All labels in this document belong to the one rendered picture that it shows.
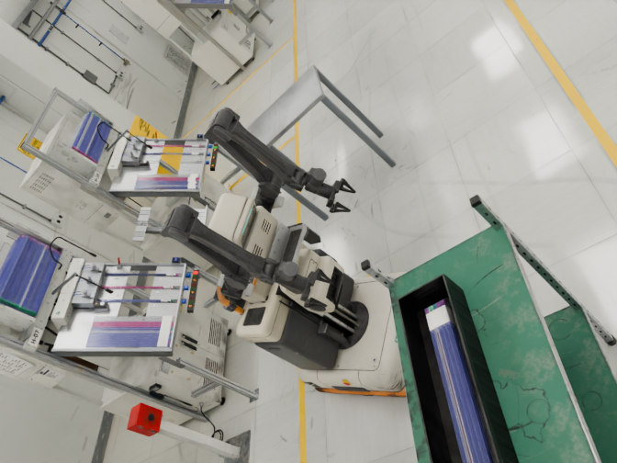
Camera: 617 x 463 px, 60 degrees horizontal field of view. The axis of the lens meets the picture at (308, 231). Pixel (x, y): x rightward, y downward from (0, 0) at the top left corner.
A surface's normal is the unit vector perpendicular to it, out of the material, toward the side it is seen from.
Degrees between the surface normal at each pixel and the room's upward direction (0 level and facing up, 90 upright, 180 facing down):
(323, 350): 90
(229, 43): 90
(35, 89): 90
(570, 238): 0
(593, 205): 0
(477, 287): 0
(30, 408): 89
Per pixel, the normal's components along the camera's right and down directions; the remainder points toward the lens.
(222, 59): 0.03, 0.72
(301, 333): 0.69, -0.17
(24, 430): 0.73, -0.49
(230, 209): -0.04, -0.48
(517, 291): -0.68, -0.50
